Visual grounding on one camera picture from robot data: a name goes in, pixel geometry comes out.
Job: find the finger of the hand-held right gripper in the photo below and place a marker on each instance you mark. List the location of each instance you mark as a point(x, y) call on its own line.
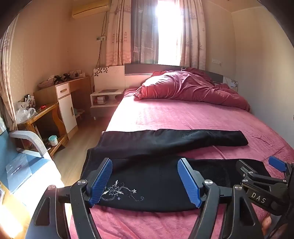
point(243, 166)
point(276, 162)

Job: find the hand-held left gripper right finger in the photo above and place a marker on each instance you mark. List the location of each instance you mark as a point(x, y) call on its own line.
point(189, 183)

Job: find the teal and white cup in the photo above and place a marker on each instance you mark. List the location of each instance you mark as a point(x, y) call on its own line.
point(53, 140)

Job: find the pink printed curtain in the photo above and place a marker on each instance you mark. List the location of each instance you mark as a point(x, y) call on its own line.
point(193, 34)
point(117, 34)

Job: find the red duvet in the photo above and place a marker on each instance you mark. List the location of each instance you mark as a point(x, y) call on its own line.
point(183, 87)

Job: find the beige dotted curtain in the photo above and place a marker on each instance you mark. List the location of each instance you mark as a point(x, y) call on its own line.
point(8, 75)

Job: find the white power strip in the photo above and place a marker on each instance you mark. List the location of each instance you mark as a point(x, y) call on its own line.
point(77, 73)

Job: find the clear plastic document sleeve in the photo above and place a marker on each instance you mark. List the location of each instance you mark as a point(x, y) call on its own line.
point(20, 167)

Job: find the bed with pink sheet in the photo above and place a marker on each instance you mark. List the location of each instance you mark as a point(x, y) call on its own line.
point(172, 115)

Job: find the clear plastic bag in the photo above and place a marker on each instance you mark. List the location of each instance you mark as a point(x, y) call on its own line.
point(24, 114)

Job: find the woven basket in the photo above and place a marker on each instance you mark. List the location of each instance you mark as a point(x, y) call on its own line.
point(46, 83)

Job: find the black pants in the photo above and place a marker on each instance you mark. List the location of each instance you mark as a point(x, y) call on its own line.
point(149, 142)

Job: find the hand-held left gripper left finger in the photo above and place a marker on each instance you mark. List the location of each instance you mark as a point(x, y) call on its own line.
point(101, 181)

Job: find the grey sheer curtain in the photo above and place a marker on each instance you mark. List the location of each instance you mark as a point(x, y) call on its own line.
point(144, 34)

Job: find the grey bed headboard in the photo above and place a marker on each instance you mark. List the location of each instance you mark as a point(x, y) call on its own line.
point(137, 69)

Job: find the white nightstand with leaf print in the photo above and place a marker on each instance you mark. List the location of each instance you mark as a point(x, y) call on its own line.
point(108, 75)
point(232, 82)

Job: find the wall air conditioner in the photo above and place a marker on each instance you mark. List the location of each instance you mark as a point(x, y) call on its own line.
point(89, 9)

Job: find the white wall socket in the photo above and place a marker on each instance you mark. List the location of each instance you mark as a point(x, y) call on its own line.
point(216, 61)

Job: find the wooden desk with white door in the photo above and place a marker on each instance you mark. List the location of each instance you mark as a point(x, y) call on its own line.
point(66, 108)

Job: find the window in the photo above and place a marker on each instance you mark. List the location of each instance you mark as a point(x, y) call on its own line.
point(168, 32)

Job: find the blue chair with white armrest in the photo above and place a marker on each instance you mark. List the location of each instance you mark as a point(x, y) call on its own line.
point(13, 147)

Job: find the black sandal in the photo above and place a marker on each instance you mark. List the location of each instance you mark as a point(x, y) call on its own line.
point(67, 76)
point(58, 79)

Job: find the wall switch panel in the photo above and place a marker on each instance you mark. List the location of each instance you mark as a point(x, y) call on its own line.
point(101, 38)

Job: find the wooden side table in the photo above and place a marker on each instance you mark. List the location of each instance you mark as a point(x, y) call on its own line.
point(43, 113)

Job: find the person's right hand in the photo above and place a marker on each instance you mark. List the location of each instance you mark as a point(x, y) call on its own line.
point(267, 225)

